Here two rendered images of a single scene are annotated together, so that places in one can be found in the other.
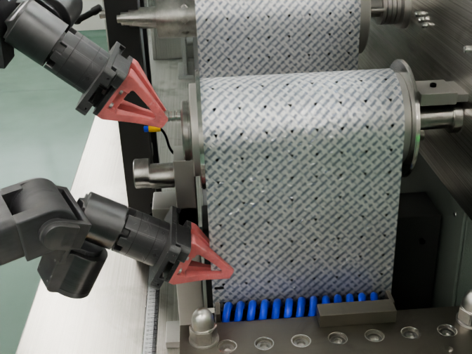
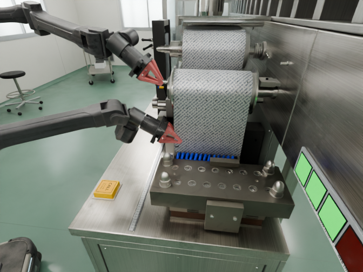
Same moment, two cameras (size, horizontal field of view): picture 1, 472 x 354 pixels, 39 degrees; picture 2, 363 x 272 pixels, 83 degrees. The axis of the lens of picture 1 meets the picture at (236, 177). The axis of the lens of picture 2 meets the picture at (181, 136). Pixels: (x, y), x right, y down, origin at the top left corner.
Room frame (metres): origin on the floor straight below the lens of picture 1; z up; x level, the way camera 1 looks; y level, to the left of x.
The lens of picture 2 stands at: (0.11, -0.09, 1.47)
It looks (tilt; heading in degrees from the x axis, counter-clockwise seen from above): 32 degrees down; 10
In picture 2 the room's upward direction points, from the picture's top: straight up
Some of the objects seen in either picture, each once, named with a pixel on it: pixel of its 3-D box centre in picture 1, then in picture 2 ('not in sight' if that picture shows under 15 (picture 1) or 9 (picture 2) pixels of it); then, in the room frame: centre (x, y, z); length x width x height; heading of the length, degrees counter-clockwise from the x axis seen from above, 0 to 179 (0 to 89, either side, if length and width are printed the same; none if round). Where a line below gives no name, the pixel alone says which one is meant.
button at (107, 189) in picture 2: not in sight; (107, 188); (0.60, 0.27, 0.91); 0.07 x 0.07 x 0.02; 3
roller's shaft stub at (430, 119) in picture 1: (430, 116); (264, 92); (0.79, -0.25, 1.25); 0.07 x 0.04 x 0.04; 93
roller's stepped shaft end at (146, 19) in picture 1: (137, 17); (163, 48); (1.02, 0.14, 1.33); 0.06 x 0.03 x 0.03; 93
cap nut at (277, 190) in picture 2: not in sight; (278, 188); (0.56, -0.29, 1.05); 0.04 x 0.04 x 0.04
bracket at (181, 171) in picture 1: (177, 251); (166, 133); (0.80, 0.09, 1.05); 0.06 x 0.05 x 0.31; 93
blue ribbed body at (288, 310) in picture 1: (304, 310); (206, 158); (0.69, -0.08, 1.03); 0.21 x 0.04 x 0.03; 93
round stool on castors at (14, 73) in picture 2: not in sight; (21, 92); (2.92, 3.13, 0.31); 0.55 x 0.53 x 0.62; 3
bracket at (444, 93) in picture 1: (437, 90); (268, 81); (0.79, -0.25, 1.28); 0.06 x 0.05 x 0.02; 93
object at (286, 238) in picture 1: (303, 243); (208, 134); (0.72, -0.08, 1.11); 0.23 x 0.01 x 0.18; 93
